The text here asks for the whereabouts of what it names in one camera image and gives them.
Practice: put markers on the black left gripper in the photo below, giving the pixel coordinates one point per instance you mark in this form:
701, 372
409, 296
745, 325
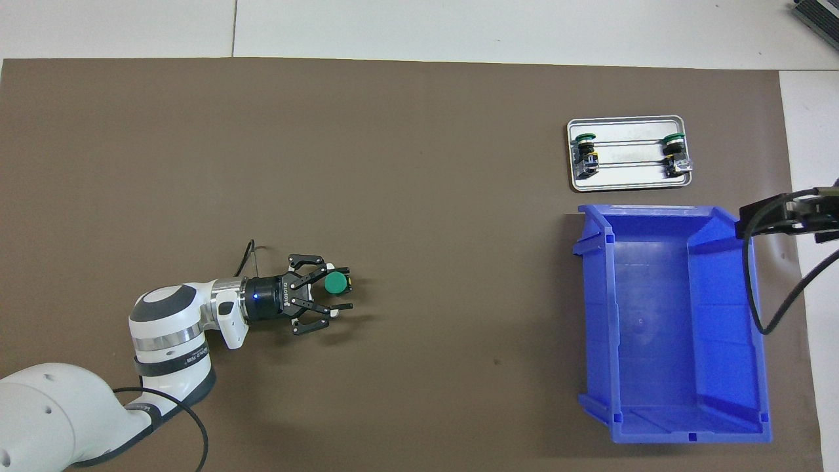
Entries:
269, 298

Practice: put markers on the green push button switch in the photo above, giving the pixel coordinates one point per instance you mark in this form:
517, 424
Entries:
676, 160
586, 160
335, 283

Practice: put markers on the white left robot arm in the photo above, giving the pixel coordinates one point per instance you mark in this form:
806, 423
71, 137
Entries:
164, 328

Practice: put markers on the silver metal tray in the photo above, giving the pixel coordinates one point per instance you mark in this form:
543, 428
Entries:
629, 174

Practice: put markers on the blue plastic storage bin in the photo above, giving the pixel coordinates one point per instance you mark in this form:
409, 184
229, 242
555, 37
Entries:
649, 328

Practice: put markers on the brown table mat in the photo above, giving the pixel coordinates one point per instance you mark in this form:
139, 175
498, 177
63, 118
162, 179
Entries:
459, 196

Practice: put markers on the grey ribbed device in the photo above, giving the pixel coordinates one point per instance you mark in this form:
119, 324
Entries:
819, 16

